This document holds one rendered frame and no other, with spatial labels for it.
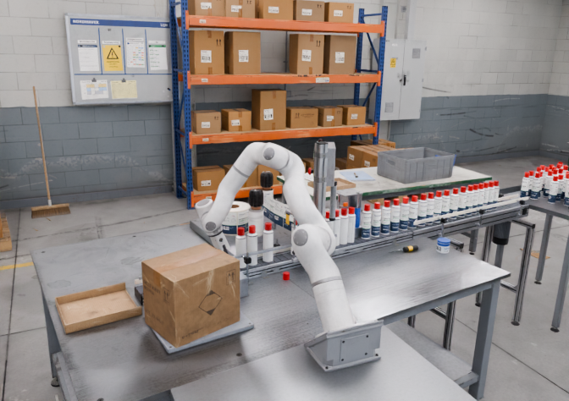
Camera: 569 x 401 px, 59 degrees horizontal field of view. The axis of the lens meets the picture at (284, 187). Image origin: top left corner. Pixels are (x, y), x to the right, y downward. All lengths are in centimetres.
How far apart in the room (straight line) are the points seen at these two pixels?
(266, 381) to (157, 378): 37
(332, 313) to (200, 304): 49
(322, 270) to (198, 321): 51
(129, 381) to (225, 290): 47
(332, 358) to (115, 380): 75
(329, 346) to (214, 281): 49
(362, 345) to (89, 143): 532
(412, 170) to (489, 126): 551
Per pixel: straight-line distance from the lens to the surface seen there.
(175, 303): 189
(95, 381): 192
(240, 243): 244
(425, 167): 464
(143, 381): 188
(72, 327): 221
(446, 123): 919
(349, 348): 188
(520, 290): 406
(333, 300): 191
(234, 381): 184
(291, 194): 204
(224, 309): 204
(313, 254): 191
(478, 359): 308
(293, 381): 183
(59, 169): 676
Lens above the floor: 193
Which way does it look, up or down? 16 degrees down
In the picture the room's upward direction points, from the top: 1 degrees clockwise
